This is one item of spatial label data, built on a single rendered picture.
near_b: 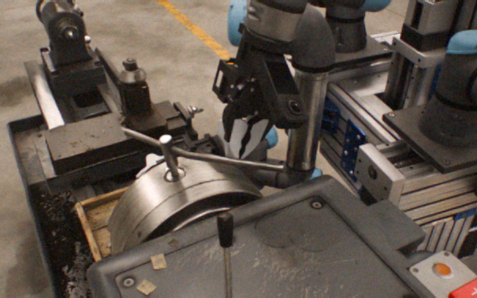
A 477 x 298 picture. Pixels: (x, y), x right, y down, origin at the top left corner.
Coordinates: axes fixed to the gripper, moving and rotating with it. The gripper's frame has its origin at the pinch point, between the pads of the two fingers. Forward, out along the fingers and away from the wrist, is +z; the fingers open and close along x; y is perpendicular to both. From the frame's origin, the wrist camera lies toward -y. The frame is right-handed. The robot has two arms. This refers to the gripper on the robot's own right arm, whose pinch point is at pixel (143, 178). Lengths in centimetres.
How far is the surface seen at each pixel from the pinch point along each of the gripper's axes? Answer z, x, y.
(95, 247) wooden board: 13.9, -17.7, 1.5
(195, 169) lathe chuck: -5.5, 15.5, -20.1
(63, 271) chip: 24, -54, 30
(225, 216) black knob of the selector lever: 2, 32, -48
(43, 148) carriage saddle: 18, -16, 45
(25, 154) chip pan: 26, -54, 101
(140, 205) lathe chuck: 5.7, 12.5, -21.2
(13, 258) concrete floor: 46, -108, 98
